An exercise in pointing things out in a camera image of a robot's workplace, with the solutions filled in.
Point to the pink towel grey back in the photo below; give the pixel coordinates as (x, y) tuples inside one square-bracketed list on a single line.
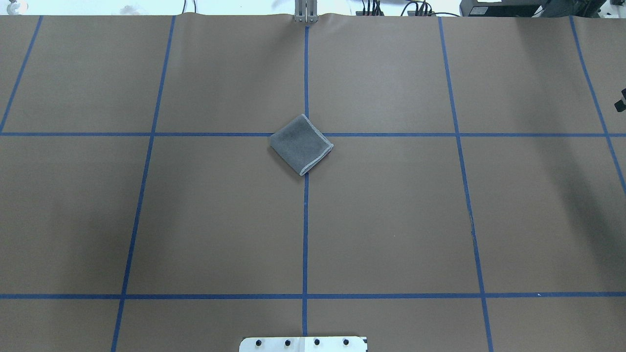
[(300, 144)]

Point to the white pedestal column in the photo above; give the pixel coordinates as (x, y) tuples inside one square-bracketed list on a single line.
[(305, 344)]

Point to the black box white label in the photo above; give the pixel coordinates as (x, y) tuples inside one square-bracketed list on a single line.
[(500, 8)]

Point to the round metal disc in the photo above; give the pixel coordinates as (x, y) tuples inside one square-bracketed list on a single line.
[(17, 7)]

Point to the aluminium frame post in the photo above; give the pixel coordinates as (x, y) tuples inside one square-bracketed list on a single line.
[(305, 11)]

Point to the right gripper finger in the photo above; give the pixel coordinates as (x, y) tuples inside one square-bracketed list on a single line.
[(620, 105)]

